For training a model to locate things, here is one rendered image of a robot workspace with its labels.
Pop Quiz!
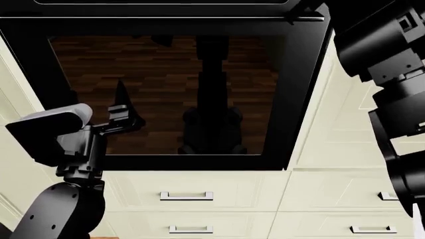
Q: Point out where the silver drawer handle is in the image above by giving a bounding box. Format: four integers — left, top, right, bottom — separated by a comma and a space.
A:
349, 225, 393, 234
377, 191, 400, 201
159, 191, 214, 201
168, 225, 214, 234

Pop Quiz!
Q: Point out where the grey left gripper camera box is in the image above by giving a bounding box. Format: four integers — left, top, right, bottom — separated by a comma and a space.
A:
5, 102, 94, 167

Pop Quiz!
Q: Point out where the cream drawer front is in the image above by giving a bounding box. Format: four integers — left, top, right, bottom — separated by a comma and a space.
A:
278, 168, 401, 210
99, 210, 277, 239
264, 208, 418, 239
105, 171, 293, 213

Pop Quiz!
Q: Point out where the cream cabinet door panel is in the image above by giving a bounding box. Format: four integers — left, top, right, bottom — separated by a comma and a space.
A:
294, 31, 394, 171
0, 34, 67, 232

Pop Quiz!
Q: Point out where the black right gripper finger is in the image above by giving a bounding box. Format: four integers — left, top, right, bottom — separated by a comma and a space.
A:
285, 0, 330, 26

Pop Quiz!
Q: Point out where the black built-in oven door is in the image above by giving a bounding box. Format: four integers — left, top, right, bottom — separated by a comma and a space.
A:
0, 18, 334, 172

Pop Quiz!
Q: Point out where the black oven control panel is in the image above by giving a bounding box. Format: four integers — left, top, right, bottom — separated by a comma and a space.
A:
0, 0, 319, 17

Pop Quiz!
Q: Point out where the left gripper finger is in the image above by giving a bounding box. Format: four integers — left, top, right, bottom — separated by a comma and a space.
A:
98, 119, 139, 135
108, 104, 131, 125

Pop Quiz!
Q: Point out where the black oven door handle bar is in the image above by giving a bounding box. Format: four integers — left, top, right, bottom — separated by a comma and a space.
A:
0, 14, 326, 23

